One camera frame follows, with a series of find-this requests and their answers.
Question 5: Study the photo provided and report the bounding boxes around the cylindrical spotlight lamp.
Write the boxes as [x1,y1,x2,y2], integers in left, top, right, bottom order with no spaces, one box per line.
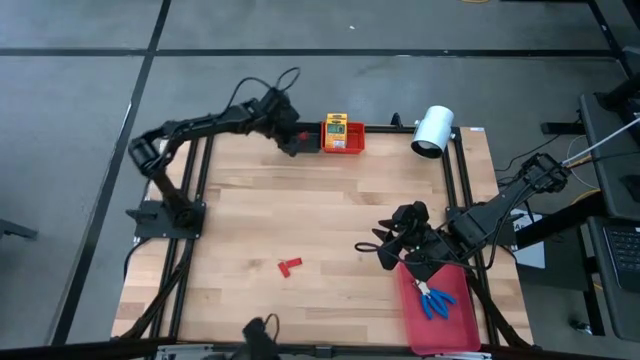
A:
[410,104,456,160]

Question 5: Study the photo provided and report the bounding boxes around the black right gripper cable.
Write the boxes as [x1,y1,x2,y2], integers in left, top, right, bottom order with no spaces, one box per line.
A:
[354,241,401,266]

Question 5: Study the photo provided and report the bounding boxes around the black caster wheel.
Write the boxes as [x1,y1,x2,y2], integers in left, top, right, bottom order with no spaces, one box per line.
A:
[569,319,595,337]

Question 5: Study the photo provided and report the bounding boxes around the black stand foot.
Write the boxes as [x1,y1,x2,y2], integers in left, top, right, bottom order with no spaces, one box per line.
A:
[0,218,39,241]

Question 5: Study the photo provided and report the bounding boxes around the black plastic basket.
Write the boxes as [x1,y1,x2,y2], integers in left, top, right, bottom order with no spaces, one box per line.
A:
[292,122,322,154]

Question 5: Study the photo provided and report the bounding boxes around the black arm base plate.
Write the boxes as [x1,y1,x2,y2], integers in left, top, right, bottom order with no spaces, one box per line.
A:
[125,198,207,240]

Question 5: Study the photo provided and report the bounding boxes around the red plastic basket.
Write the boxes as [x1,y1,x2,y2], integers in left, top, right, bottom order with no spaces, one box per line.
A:
[321,121,367,155]

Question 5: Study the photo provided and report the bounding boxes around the white rod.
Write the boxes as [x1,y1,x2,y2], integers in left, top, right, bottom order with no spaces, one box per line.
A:
[559,115,640,166]

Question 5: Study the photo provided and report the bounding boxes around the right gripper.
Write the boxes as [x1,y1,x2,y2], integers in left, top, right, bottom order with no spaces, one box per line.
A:
[371,201,454,282]

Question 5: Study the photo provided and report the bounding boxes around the black laptop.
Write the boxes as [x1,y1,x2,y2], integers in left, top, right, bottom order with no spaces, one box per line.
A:
[602,224,640,294]

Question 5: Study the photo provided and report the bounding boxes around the dark grey desk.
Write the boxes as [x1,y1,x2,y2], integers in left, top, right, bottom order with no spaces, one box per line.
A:
[578,92,640,344]

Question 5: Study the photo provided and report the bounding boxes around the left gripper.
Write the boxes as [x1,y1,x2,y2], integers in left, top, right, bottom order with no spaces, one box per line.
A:
[253,87,307,158]

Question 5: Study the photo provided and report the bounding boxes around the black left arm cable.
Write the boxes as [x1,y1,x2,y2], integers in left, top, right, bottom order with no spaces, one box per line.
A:
[227,67,302,111]

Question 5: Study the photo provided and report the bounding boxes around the white paper sheet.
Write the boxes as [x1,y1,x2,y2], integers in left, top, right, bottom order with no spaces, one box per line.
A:
[513,209,547,270]

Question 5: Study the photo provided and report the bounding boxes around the black aluminium table frame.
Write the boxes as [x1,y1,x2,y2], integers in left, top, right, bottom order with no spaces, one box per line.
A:
[112,122,534,360]

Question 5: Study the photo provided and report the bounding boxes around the pink plastic tray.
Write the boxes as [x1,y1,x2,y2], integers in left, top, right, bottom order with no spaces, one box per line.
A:
[397,262,483,356]

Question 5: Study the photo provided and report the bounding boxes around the blue handled pliers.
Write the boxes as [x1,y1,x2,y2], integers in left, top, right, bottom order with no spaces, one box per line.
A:
[424,287,458,319]
[412,279,444,321]

